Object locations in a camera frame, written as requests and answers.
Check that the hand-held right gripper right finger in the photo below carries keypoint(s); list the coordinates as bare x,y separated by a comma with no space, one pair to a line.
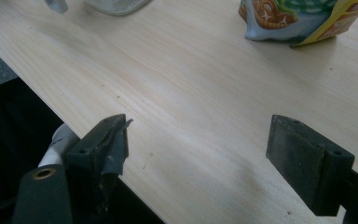
301,161

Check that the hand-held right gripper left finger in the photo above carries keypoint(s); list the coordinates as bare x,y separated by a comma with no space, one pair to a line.
96,149

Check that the yellow spout pouch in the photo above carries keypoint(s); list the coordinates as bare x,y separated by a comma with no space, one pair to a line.
279,18

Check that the white tube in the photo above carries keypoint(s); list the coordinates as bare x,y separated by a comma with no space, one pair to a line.
60,141

